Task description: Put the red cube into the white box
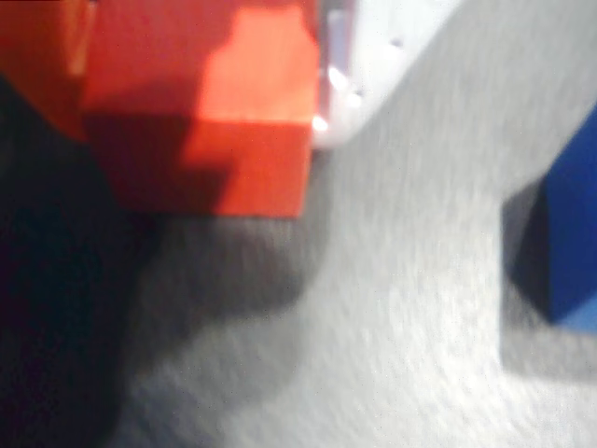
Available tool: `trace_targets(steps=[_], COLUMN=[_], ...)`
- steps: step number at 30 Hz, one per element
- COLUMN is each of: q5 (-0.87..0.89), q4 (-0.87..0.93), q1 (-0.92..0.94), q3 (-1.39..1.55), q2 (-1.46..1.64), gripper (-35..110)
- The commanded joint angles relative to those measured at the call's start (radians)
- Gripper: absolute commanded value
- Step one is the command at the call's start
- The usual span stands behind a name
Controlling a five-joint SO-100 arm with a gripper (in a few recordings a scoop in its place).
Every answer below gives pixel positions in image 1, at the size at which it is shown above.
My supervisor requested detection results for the blue cube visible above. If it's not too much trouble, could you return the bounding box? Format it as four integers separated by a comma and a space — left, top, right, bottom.
505, 100, 597, 338

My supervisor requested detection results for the red cube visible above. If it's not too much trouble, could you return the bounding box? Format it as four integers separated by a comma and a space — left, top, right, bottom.
80, 0, 324, 221

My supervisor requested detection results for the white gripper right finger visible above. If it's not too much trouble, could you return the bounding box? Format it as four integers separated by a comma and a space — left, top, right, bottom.
310, 0, 464, 151

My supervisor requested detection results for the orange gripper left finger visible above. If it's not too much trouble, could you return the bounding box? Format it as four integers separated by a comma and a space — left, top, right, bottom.
0, 0, 98, 142

